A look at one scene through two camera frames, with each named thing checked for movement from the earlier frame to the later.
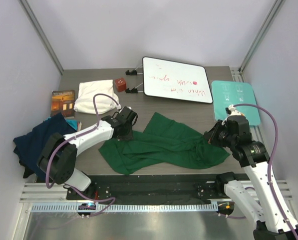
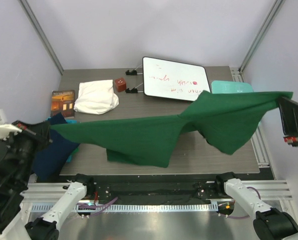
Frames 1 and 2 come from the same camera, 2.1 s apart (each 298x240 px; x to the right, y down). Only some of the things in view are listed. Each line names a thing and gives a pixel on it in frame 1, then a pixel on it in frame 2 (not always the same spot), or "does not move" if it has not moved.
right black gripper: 211,136 -> 294,116
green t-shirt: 163,143 -> 228,121
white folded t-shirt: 84,102 does not move
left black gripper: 129,136 -> 40,131
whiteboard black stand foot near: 133,90 does not move
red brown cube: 120,84 does not move
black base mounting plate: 201,188 does not move
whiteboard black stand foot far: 133,72 does not move
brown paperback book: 63,101 does not move
